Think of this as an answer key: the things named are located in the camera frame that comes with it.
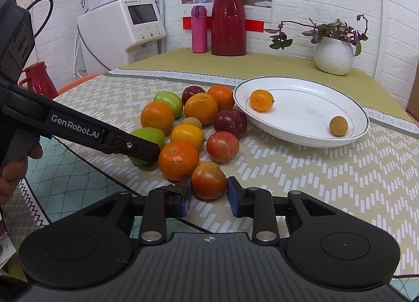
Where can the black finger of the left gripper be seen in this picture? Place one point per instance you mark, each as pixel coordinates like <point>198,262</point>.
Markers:
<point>121,142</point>

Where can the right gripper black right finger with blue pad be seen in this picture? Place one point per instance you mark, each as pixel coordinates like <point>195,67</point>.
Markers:
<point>259,205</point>

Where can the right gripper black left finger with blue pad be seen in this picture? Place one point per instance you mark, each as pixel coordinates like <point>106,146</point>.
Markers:
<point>170,201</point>

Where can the green apple front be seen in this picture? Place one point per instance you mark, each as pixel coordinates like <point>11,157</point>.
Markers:
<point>152,134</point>

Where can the green apple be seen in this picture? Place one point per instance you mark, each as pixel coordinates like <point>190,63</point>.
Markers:
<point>152,134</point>
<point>172,100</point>

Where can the large orange front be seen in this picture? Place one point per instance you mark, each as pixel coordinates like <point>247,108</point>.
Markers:
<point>178,160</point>

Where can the red apple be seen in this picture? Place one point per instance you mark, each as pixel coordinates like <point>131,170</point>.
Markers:
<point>222,146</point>

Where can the yellow-orange small citrus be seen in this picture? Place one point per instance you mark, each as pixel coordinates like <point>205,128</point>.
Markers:
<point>188,133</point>

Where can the green apple back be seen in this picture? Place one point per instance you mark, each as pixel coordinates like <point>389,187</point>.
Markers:
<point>172,100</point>

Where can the small brown longan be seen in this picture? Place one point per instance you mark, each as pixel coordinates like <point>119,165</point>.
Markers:
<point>192,121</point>

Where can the person's left hand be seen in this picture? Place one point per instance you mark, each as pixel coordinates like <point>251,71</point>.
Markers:
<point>14,172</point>

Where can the red kettle on left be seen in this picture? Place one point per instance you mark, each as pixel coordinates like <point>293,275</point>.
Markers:
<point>37,80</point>

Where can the orange left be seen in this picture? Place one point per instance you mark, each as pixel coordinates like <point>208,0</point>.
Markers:
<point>158,115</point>

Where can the teal patterned mat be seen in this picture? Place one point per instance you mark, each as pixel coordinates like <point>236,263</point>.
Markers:
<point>63,184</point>

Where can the dark red plum back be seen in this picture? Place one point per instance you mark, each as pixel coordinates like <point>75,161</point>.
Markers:
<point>190,91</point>

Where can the dark red plum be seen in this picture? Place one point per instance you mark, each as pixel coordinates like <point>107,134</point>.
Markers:
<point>190,91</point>
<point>233,121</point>

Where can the dark red plum front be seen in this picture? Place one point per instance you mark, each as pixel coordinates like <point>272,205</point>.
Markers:
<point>233,121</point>

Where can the orange centre with stem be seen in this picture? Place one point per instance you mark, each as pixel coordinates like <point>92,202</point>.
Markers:
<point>203,107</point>

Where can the small orange kumquat on plate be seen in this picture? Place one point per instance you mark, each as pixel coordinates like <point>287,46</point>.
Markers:
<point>261,100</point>

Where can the white water dispenser machine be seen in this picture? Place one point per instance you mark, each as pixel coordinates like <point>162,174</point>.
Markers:
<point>120,33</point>

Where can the white oval plate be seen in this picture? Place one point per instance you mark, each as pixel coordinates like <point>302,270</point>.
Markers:
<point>302,111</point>

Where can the brown longan on plate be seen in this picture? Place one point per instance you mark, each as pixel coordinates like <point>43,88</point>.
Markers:
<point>338,126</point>

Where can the orange back right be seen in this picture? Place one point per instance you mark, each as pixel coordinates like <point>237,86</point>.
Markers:
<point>223,95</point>

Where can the pink thermos bottle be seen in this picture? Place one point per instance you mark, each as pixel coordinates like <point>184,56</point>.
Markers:
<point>199,29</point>

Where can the white ribbed plant pot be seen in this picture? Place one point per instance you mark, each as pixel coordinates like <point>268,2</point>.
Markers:
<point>333,56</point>

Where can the olive green table mat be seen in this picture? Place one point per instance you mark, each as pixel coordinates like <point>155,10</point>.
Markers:
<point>356,84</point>

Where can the dark red thermos jug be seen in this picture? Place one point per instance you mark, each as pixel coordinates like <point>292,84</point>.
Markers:
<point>228,31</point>

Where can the cardboard box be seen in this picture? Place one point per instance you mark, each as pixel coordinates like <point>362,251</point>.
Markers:
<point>413,102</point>

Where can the purple-green trailing plant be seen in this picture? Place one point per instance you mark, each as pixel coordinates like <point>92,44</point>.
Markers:
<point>338,30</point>

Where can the red tape strip on wall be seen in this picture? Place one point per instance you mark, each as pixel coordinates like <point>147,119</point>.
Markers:
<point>250,25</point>

